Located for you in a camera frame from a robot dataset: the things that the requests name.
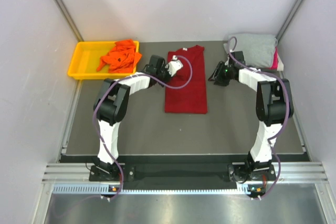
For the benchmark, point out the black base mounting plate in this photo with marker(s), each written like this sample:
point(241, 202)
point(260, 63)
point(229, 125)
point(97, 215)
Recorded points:
point(223, 171)

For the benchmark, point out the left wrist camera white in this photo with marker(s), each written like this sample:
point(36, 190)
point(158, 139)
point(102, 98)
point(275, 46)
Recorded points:
point(174, 66)

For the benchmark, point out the aluminium frame rail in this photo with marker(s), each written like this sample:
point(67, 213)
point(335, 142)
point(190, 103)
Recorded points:
point(291, 173)

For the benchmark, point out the folded grey t shirt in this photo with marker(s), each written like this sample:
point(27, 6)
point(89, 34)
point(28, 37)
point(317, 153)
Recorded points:
point(258, 49)

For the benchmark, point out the folded pink white t shirt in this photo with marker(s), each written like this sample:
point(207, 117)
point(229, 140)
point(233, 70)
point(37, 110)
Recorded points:
point(277, 63)

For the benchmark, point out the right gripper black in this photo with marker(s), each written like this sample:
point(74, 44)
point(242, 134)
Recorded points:
point(220, 81)

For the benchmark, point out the yellow plastic bin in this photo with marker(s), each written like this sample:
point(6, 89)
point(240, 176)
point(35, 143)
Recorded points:
point(86, 58)

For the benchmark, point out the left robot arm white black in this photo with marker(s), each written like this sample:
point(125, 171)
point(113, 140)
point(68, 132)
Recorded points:
point(112, 102)

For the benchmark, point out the orange t shirt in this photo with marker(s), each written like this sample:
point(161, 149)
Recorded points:
point(122, 58)

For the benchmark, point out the dark red t shirt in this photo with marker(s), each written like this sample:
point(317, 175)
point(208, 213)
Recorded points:
point(191, 98)

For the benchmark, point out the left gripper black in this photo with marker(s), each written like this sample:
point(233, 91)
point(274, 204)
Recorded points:
point(168, 75)

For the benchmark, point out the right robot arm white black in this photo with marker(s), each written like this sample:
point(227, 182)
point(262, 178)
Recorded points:
point(273, 106)

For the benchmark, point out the grey slotted cable duct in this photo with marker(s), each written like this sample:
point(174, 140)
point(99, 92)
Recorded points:
point(106, 189)

